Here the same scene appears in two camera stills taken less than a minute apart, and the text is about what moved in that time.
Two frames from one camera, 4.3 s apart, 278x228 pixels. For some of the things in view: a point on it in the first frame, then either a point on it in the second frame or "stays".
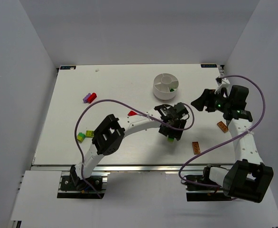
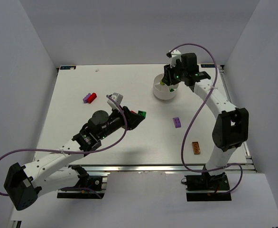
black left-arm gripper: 171,130 → 126,118
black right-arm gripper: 210,100 → 167,72
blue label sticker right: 208,65 stays
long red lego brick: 92,98 stays
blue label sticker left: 68,67 stays
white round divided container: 165,86 stays
